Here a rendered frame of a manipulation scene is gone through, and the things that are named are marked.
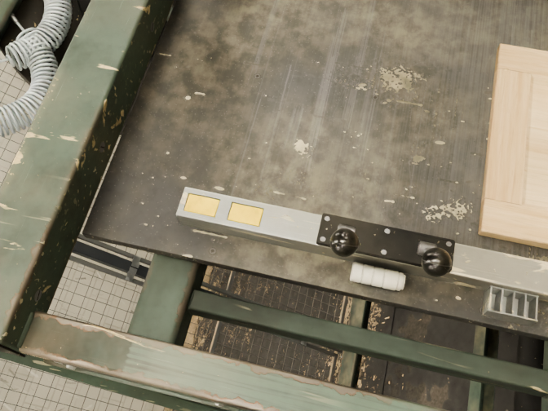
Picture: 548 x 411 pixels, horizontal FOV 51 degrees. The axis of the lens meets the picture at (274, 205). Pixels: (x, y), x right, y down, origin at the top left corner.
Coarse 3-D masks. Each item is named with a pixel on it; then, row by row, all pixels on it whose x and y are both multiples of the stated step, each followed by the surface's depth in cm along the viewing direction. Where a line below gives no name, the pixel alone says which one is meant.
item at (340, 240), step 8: (336, 232) 75; (344, 232) 75; (352, 232) 75; (336, 240) 75; (344, 240) 74; (352, 240) 74; (336, 248) 75; (344, 248) 74; (352, 248) 74; (344, 256) 75
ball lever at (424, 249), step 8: (424, 248) 84; (432, 248) 74; (440, 248) 74; (424, 256) 74; (432, 256) 73; (440, 256) 73; (448, 256) 73; (424, 264) 74; (432, 264) 73; (440, 264) 73; (448, 264) 73; (432, 272) 73; (440, 272) 73
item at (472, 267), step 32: (192, 192) 91; (192, 224) 91; (224, 224) 88; (288, 224) 88; (352, 256) 87; (480, 256) 85; (512, 256) 85; (480, 288) 87; (512, 288) 84; (544, 288) 83
